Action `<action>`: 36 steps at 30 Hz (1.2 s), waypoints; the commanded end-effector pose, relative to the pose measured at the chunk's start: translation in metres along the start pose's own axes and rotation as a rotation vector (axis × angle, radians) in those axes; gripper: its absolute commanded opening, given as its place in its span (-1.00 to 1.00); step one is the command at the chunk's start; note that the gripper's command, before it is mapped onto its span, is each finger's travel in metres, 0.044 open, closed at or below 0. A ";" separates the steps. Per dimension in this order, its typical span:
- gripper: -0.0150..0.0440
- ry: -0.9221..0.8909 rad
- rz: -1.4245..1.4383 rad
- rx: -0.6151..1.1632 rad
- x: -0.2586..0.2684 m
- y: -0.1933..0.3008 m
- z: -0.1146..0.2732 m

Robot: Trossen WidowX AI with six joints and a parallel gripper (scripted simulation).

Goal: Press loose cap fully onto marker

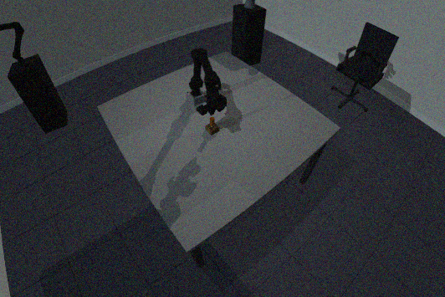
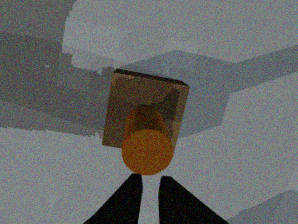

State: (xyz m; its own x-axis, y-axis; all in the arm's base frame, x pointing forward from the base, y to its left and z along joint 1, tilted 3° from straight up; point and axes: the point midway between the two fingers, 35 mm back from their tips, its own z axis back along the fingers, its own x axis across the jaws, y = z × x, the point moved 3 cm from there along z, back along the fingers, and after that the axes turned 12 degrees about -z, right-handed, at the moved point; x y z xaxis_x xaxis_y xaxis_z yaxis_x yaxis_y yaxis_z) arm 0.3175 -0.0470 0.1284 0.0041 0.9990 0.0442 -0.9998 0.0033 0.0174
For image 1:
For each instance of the brown square block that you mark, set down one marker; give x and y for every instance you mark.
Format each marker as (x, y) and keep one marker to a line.
(212, 130)

